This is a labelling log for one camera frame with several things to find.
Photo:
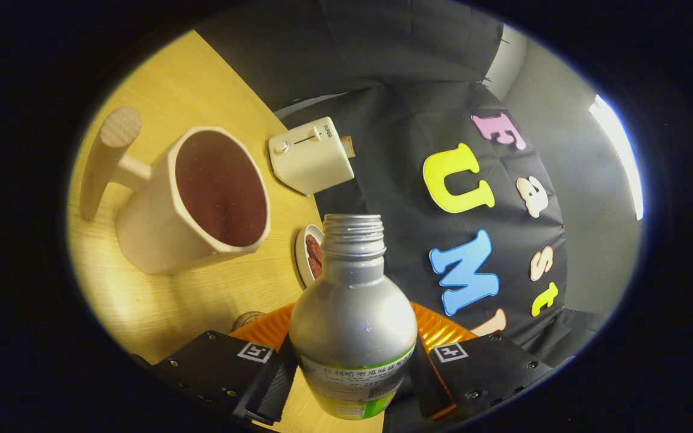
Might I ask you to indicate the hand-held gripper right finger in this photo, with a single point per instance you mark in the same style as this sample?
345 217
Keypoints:
425 385

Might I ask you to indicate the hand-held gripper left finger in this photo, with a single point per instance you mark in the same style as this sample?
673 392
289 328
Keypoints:
271 385

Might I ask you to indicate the round cork coaster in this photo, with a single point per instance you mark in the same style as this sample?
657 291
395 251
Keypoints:
247 319

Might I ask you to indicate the silver bottle with green label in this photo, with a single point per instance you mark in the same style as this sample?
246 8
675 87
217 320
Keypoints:
352 325

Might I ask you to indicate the wooden table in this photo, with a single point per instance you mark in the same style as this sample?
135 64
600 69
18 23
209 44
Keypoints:
202 307

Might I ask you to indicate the reddish brown jerky piece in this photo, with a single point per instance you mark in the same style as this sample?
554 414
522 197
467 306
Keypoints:
313 246
316 269

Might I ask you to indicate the small white plate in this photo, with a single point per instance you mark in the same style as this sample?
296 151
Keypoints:
302 258

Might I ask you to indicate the white toaster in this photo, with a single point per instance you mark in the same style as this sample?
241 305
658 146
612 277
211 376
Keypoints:
307 165

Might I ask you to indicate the toasted bread slice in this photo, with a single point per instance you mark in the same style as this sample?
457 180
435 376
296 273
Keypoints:
348 146

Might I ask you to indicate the black backdrop cloth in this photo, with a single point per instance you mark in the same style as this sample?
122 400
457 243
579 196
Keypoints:
394 120

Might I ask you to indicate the ceiling light panel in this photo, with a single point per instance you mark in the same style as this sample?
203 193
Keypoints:
620 156

